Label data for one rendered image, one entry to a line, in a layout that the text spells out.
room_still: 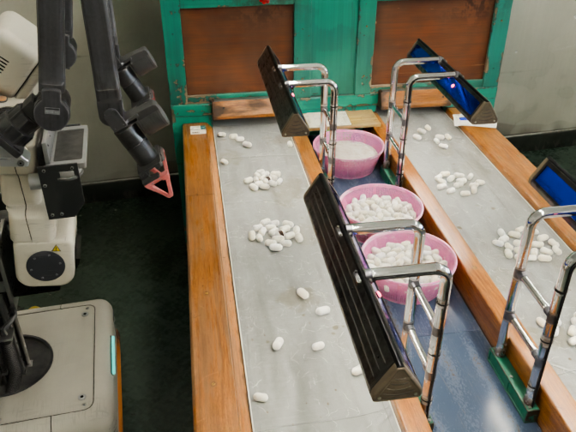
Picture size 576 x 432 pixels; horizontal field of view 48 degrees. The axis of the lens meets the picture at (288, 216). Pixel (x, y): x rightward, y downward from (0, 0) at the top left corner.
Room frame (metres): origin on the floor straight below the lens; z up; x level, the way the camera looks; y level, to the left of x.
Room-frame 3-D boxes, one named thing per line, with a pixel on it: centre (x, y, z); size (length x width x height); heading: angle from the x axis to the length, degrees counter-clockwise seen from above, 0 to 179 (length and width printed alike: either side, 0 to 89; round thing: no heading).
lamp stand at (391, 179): (2.02, -0.45, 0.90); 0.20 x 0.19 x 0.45; 9
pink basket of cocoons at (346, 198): (1.73, -0.29, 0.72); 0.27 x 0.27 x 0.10
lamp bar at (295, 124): (1.95, 0.02, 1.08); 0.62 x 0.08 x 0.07; 9
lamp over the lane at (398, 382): (1.00, -0.12, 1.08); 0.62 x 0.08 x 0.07; 9
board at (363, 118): (2.38, -0.19, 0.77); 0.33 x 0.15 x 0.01; 99
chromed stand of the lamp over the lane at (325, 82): (1.96, -0.05, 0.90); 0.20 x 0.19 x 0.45; 9
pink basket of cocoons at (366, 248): (1.45, -0.34, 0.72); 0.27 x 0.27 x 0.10
